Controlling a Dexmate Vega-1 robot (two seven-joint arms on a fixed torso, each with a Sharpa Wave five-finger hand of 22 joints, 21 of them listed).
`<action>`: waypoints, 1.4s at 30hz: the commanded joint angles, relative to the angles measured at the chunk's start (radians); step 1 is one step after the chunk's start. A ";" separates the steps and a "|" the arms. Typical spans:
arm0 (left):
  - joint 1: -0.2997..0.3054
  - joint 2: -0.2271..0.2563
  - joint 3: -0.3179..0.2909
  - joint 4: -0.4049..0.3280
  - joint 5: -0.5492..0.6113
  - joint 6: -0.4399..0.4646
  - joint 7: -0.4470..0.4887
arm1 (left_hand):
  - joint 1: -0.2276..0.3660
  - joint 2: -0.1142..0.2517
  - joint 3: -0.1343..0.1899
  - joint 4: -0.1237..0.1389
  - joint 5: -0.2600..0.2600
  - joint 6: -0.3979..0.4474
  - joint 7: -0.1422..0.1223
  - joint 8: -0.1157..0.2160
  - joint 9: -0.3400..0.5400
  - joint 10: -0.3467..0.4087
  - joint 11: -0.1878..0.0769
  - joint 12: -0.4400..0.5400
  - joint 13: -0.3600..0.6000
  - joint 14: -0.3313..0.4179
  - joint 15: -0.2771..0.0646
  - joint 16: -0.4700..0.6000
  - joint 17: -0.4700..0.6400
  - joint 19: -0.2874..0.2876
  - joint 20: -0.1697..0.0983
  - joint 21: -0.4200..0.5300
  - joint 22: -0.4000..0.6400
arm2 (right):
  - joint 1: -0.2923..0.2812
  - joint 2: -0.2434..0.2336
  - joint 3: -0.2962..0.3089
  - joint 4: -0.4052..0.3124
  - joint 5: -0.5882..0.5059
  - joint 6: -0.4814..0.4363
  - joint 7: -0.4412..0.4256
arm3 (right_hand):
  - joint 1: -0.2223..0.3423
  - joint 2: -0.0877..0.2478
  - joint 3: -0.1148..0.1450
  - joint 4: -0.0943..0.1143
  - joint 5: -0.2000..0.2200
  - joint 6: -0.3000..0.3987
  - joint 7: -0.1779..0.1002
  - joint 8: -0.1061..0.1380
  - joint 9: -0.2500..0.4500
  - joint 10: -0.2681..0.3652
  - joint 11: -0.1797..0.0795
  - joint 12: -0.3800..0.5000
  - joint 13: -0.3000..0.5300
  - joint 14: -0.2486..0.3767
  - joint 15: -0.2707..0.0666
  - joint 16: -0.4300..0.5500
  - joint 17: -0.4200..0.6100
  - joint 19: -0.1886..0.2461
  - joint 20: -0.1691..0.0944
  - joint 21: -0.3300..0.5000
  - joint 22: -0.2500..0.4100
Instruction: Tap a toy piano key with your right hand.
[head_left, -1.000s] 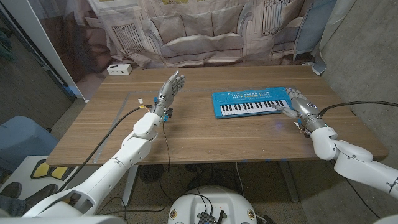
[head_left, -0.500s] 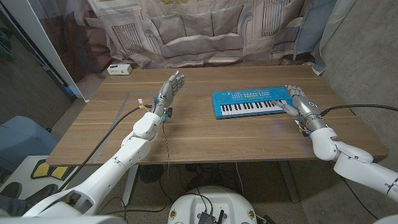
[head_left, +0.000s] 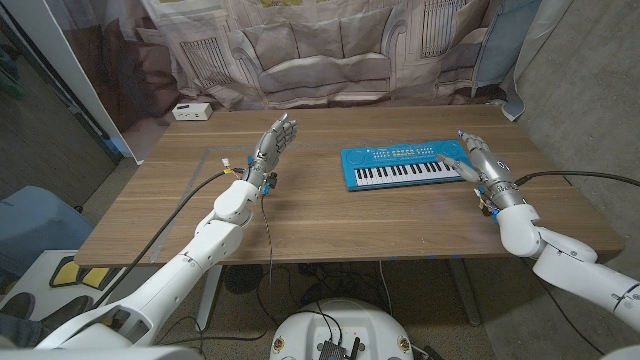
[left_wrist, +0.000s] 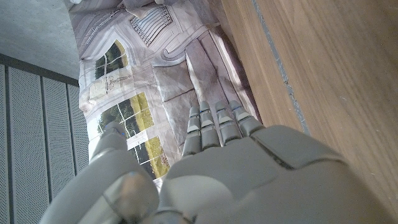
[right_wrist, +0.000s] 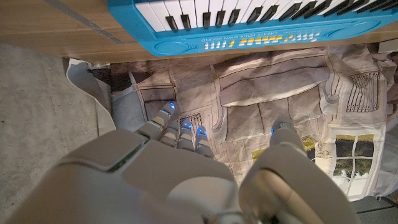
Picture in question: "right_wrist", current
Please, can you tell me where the blue toy piano keyboard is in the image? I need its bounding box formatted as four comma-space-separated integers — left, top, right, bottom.
107, 0, 398, 57

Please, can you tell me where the printed sofa room backdrop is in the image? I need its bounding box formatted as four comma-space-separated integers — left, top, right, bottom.
67, 43, 398, 202

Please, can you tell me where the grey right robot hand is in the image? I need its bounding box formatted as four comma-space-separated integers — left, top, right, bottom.
6, 101, 358, 224

